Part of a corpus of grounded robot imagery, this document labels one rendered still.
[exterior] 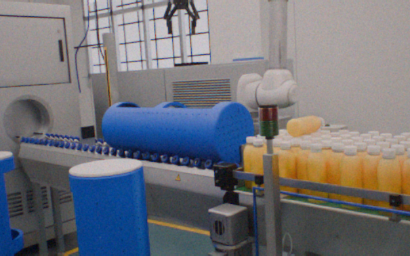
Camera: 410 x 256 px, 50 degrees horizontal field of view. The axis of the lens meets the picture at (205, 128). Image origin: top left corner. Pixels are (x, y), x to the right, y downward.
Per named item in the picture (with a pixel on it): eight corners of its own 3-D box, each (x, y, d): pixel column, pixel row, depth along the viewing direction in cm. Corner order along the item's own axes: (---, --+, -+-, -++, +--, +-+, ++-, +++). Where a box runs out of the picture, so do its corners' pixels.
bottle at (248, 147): (241, 187, 180) (238, 142, 178) (252, 183, 185) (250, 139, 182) (254, 189, 175) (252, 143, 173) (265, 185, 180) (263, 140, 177)
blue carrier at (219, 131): (144, 143, 273) (137, 98, 267) (257, 155, 212) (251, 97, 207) (105, 156, 253) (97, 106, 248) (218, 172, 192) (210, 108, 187)
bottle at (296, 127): (304, 129, 167) (329, 122, 181) (293, 115, 170) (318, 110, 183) (293, 141, 172) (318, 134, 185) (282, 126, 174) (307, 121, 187)
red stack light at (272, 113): (266, 118, 146) (265, 106, 145) (282, 118, 141) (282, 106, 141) (254, 120, 141) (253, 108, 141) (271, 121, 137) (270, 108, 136)
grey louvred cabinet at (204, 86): (135, 191, 538) (125, 72, 520) (299, 217, 408) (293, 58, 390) (101, 203, 496) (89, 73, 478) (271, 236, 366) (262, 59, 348)
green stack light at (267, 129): (267, 133, 146) (266, 118, 146) (283, 134, 142) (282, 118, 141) (255, 136, 142) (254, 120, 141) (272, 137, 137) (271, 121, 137)
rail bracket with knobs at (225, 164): (228, 184, 186) (227, 160, 185) (242, 187, 181) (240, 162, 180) (212, 190, 179) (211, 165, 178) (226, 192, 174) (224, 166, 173)
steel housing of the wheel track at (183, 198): (55, 175, 359) (51, 134, 355) (276, 228, 208) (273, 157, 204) (20, 183, 339) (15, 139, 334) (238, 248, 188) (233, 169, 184)
